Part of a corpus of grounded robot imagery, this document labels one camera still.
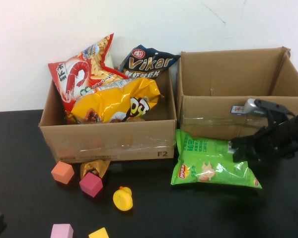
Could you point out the red shrimp snack bag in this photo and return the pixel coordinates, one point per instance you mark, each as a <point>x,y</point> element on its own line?
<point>72,79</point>

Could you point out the dark blue Vikar snack bag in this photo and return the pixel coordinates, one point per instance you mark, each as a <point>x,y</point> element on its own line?
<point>149,63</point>

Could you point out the cardboard box with label sticker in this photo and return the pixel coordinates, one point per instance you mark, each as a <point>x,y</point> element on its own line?
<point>213,74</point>

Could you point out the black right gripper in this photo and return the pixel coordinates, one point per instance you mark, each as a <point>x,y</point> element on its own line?
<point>268,143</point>

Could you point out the gold foil snack wrapper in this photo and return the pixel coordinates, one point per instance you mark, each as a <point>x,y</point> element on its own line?
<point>100,164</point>

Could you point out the yellow snack bag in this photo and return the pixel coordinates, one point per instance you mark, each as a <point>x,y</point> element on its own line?
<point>109,104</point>

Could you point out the orange foam cube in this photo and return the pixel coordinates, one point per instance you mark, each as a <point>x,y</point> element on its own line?
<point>62,173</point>

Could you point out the yellow foam cube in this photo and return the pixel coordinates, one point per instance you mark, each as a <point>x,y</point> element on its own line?
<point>99,233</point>

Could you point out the light purple foam cube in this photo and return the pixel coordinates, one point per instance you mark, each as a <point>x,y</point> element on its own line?
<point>62,231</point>

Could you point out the white blue-edged label sticker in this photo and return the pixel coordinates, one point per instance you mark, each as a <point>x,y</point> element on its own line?
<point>237,109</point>

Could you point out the yellow rubber duck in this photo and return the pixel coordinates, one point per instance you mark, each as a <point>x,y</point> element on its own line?
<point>123,199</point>

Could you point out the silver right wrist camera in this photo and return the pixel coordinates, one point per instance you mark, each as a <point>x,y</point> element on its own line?
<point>253,106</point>

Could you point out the cardboard box marked F2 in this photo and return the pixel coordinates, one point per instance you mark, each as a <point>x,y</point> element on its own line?
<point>101,141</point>

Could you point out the green Lay's chip bag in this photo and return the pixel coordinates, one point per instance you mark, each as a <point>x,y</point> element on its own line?
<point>203,161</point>

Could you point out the magenta foam cube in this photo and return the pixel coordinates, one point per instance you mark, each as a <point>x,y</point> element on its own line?
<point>90,184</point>

